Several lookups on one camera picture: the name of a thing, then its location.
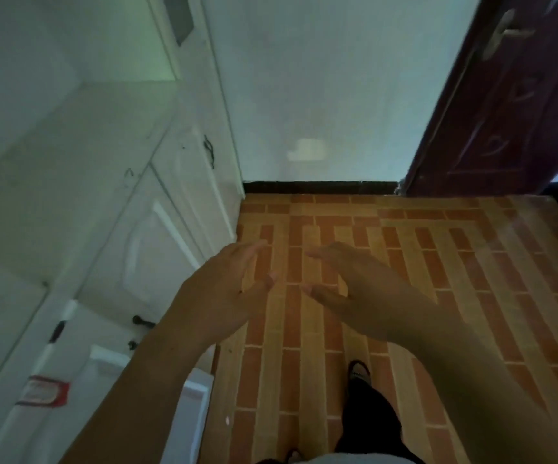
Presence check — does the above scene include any person's left hand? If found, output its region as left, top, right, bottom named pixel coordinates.
left=169, top=239, right=279, bottom=346

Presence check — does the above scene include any person's right hand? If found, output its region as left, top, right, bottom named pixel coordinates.
left=300, top=241, right=436, bottom=344

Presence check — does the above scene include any person's left forearm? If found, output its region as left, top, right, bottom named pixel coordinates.
left=59, top=328, right=217, bottom=464

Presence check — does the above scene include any person's right forearm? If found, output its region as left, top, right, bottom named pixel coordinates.
left=405, top=306, right=558, bottom=464

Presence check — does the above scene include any person's dark shoe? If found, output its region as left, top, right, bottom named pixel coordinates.
left=346, top=359, right=372, bottom=385

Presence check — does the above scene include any black baseboard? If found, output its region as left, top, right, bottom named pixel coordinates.
left=242, top=181, right=401, bottom=196

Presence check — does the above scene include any narrow white cabinet door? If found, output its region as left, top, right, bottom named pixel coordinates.
left=150, top=121, right=241, bottom=260

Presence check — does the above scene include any wide white cabinet door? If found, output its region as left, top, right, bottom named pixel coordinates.
left=77, top=166, right=203, bottom=329

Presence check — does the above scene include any person's black trouser leg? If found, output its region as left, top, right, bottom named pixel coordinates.
left=333, top=374, right=427, bottom=464

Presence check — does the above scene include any white cabinet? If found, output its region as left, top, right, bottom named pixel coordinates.
left=0, top=0, right=247, bottom=464

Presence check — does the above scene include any red and white label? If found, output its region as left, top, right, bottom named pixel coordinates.
left=17, top=375, right=71, bottom=408

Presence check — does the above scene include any dark red door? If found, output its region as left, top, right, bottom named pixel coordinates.
left=402, top=0, right=558, bottom=198

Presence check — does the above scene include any glass cabinet panel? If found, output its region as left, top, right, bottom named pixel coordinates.
left=162, top=0, right=195, bottom=47

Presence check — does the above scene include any metal door handle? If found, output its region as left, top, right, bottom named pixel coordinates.
left=481, top=8, right=537, bottom=62

